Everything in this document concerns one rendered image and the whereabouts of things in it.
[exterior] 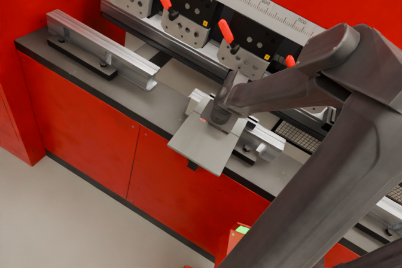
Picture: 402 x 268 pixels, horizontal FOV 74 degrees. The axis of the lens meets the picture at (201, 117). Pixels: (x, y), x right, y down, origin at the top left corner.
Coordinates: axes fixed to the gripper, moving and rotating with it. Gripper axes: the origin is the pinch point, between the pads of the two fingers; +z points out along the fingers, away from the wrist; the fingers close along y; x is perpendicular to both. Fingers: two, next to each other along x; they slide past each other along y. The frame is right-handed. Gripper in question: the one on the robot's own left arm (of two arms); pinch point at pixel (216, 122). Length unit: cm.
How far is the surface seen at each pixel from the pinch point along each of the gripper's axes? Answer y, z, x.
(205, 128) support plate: 2.1, -0.3, 3.7
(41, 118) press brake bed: 80, 53, 30
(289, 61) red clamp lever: -8.6, -24.3, -16.9
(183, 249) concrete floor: -19, 87, 52
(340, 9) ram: -11.7, -35.5, -27.4
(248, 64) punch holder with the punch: 0.3, -14.6, -16.2
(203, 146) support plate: -0.3, -3.4, 9.4
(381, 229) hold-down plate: -68, 11, 0
